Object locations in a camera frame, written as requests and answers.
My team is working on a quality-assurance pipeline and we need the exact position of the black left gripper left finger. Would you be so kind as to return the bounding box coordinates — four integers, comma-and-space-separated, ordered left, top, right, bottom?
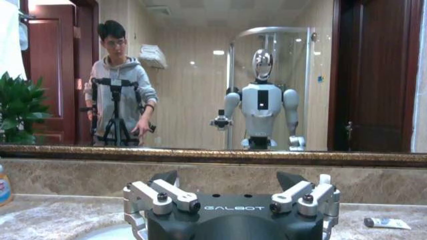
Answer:
121, 169, 201, 216

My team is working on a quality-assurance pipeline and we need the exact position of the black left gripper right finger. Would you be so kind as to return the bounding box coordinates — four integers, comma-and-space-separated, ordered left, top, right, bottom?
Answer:
269, 171, 342, 217

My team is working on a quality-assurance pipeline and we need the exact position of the white sink basin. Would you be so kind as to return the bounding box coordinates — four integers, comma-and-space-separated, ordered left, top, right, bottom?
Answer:
65, 221, 148, 240

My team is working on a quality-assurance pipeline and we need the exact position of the white squeeze tube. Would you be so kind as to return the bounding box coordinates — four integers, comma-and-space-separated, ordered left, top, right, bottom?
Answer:
363, 216, 412, 231

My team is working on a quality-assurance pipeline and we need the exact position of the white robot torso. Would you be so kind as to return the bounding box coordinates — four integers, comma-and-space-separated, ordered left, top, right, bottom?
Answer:
239, 83, 287, 151

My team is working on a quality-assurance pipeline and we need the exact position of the black teleoperation rig on tripod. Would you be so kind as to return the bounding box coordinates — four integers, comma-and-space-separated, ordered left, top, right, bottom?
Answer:
79, 77, 157, 147

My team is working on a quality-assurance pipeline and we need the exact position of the orange soap bottle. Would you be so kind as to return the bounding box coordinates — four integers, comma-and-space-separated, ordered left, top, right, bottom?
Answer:
0, 163, 16, 207

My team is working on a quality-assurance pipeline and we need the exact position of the green leafy plant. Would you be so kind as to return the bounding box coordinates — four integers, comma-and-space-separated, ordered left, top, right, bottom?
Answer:
0, 71, 55, 146

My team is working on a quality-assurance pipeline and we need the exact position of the person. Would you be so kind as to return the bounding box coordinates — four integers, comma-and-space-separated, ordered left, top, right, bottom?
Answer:
83, 19, 160, 147

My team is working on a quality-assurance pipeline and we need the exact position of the white hanging towel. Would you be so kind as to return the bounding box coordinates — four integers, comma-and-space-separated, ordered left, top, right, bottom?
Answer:
0, 0, 29, 80

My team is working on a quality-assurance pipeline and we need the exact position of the gold framed wall mirror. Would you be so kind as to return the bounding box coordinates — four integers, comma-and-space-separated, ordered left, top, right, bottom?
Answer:
0, 0, 427, 169

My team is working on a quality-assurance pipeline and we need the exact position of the glass shower enclosure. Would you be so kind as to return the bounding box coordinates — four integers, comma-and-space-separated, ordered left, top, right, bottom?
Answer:
227, 26, 332, 151

